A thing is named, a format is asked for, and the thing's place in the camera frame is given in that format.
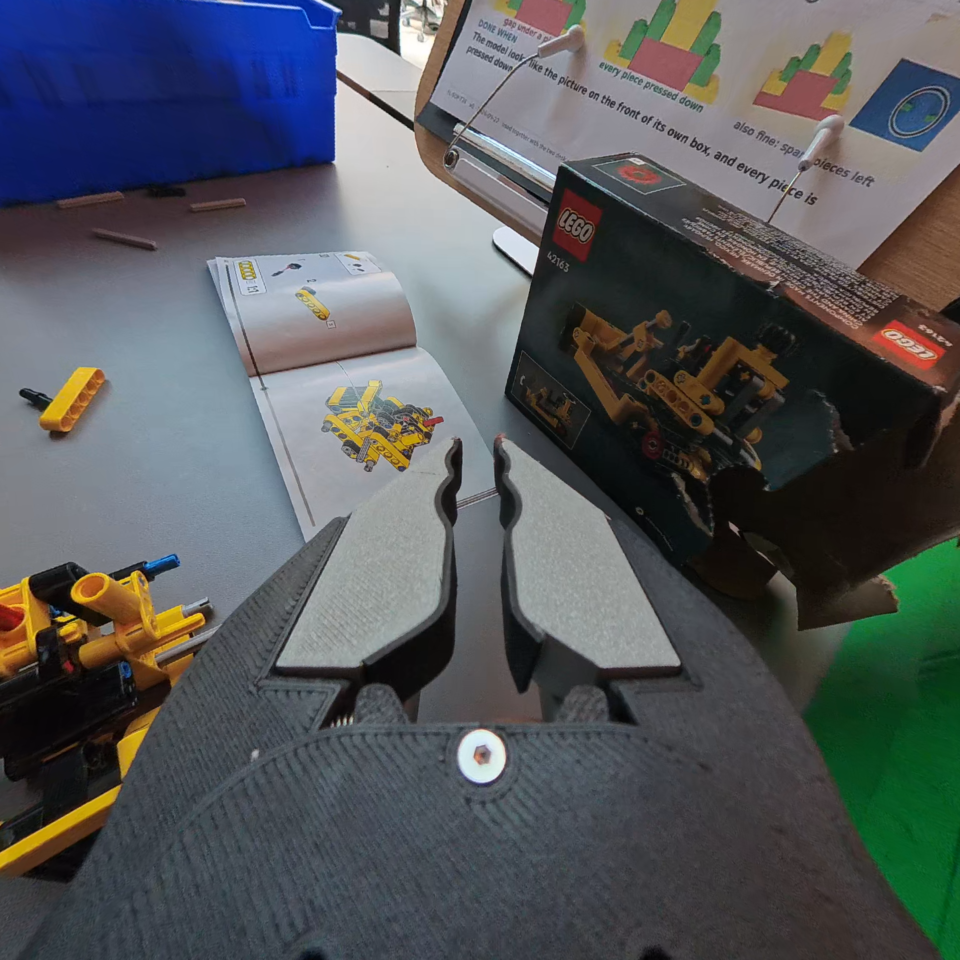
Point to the black lego pin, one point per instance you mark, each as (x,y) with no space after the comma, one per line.
(166,190)

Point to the lego instruction booklet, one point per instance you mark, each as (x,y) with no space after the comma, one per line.
(337,322)

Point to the blue plastic bin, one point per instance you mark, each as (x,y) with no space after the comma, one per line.
(150,97)

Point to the yellow black lego bulldozer model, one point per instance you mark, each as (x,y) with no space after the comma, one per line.
(112,630)

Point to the wooden document stand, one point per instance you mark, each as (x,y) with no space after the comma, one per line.
(922,236)

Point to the printed instruction sheet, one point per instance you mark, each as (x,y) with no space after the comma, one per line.
(675,112)

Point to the dark lego box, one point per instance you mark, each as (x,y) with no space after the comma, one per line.
(675,300)

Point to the green bin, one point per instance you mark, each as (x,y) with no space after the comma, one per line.
(885,750)

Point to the yellow lego beam with pin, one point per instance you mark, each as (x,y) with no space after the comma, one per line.
(75,397)

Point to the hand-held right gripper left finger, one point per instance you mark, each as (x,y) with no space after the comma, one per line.
(375,585)

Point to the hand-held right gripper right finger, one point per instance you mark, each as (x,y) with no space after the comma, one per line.
(585,592)

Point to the tan lego axle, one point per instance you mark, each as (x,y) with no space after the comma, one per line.
(217,204)
(90,199)
(124,239)

